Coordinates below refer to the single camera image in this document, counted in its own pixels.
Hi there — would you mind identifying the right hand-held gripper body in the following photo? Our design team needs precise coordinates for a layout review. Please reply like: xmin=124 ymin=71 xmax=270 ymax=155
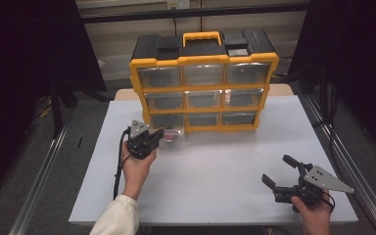
xmin=294 ymin=163 xmax=355 ymax=210

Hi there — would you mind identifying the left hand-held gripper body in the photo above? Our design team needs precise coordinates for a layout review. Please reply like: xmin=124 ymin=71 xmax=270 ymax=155
xmin=126 ymin=119 xmax=155 ymax=161

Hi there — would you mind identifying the clear plastic drawer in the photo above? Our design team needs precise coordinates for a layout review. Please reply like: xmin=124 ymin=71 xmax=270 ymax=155
xmin=150 ymin=113 xmax=187 ymax=150

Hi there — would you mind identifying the yellow black drawer organizer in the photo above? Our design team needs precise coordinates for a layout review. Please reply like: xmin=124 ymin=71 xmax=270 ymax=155
xmin=129 ymin=29 xmax=280 ymax=135

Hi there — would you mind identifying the person's left hand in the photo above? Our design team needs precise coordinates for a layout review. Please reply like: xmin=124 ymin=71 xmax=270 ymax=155
xmin=120 ymin=140 xmax=158 ymax=201

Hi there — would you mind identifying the person's right hand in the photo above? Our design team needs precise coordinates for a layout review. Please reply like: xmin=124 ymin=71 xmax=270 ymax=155
xmin=290 ymin=191 xmax=333 ymax=235

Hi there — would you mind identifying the set of clear drawers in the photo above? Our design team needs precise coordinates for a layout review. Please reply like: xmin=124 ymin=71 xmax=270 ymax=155
xmin=137 ymin=63 xmax=271 ymax=127

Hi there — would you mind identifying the black metal stand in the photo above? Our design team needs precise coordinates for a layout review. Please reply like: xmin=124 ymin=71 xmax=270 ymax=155
xmin=49 ymin=65 xmax=79 ymax=139

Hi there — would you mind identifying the black curtain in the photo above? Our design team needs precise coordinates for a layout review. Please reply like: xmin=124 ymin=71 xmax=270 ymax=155
xmin=0 ymin=0 xmax=108 ymax=204
xmin=288 ymin=0 xmax=376 ymax=163

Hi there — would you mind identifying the black horizontal bar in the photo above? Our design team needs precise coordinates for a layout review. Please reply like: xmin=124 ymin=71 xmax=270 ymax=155
xmin=80 ymin=3 xmax=309 ymax=24

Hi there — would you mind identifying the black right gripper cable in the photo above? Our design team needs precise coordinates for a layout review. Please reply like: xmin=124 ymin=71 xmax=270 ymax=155
xmin=322 ymin=191 xmax=336 ymax=212

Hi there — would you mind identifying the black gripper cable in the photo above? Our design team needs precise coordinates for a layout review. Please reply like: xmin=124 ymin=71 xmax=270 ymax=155
xmin=113 ymin=126 xmax=132 ymax=201
xmin=322 ymin=191 xmax=336 ymax=212

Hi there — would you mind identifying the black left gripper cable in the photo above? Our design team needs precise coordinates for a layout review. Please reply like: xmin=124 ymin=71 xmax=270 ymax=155
xmin=113 ymin=126 xmax=132 ymax=201

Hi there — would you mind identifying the metal floor rail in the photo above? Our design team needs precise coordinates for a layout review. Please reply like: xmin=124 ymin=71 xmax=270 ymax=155
xmin=302 ymin=93 xmax=376 ymax=235
xmin=9 ymin=125 xmax=70 ymax=235

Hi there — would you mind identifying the yellow floor cable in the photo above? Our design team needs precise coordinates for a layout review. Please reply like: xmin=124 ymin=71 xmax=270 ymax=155
xmin=37 ymin=97 xmax=54 ymax=119

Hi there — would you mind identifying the white wall outlet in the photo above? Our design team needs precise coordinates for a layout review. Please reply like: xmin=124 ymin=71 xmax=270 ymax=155
xmin=166 ymin=0 xmax=191 ymax=10

